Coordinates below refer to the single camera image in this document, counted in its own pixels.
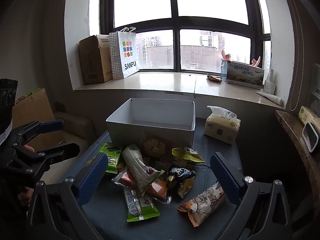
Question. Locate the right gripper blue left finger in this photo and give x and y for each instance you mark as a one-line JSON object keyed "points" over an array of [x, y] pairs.
{"points": [[89, 178]]}

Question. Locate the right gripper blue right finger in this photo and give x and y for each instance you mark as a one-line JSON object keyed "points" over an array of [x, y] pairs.
{"points": [[228, 176]]}

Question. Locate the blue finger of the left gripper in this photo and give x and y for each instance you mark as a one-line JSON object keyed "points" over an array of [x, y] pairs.
{"points": [[51, 126], [61, 153]]}

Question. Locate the orange white cartoon snack pack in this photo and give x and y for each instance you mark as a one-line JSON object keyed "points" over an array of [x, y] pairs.
{"points": [[204, 204]]}

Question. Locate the black yellow chips bag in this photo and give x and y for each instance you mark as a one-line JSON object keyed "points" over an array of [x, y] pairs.
{"points": [[179, 182]]}

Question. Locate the green white long snack pack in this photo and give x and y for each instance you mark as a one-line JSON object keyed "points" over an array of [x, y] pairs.
{"points": [[139, 207]]}

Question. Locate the yellow green chips bag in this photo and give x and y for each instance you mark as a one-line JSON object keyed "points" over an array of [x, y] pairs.
{"points": [[188, 154]]}

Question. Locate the grey text long snack pack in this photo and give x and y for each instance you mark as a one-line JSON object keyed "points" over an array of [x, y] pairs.
{"points": [[144, 175]]}

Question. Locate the person left hand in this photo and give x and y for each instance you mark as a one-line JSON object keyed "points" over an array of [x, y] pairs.
{"points": [[26, 195]]}

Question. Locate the flat cardboard sheet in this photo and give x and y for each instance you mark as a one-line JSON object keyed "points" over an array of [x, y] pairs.
{"points": [[36, 107]]}

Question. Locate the blue grey table cloth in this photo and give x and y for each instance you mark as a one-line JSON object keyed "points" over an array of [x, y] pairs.
{"points": [[107, 209]]}

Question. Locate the tissue paper pack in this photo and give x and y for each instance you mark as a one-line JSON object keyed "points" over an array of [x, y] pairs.
{"points": [[222, 124]]}

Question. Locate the brown cardboard box on sill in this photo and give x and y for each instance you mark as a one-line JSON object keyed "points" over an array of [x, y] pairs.
{"points": [[95, 62]]}

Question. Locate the marble side shelf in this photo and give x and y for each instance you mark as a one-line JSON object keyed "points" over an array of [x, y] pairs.
{"points": [[294, 127]]}

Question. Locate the white cardboard storage box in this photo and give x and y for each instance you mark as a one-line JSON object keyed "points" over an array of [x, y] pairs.
{"points": [[172, 121]]}

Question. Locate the white framed mirror device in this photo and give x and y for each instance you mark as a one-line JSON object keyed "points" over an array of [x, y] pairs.
{"points": [[311, 136]]}

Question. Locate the white tube on sill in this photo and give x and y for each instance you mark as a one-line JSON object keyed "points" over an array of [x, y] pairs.
{"points": [[275, 99]]}

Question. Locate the white SANFU shopping bag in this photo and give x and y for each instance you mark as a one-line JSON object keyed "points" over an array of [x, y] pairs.
{"points": [[123, 53]]}

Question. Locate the green white small box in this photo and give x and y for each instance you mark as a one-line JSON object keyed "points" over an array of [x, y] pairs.
{"points": [[306, 115]]}

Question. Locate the white lotion bottle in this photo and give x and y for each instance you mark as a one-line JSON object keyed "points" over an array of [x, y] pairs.
{"points": [[269, 85]]}

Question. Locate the small wrapper on sill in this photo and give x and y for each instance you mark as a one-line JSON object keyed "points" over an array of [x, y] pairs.
{"points": [[214, 78]]}

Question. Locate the printed tissue box on sill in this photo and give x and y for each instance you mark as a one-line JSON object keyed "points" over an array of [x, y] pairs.
{"points": [[242, 74]]}

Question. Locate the black window frame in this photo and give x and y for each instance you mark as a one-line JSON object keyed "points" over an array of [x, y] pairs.
{"points": [[188, 35]]}

